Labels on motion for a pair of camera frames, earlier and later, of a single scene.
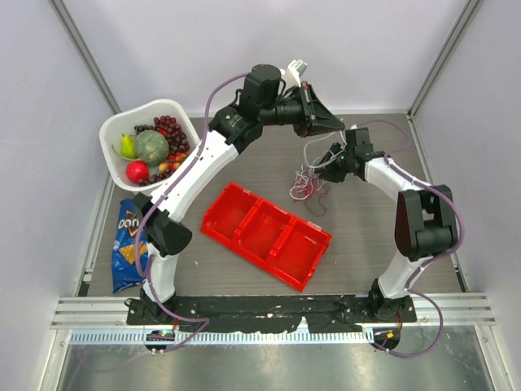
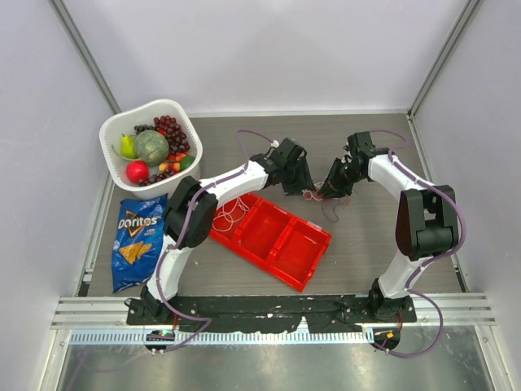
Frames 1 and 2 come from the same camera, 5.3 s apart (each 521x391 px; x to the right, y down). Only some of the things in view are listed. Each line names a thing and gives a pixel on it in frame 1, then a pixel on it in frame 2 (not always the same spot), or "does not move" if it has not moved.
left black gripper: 309,125 → 304,182
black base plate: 272,313 does not move
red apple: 137,170 does not move
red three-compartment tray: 289,247 does not move
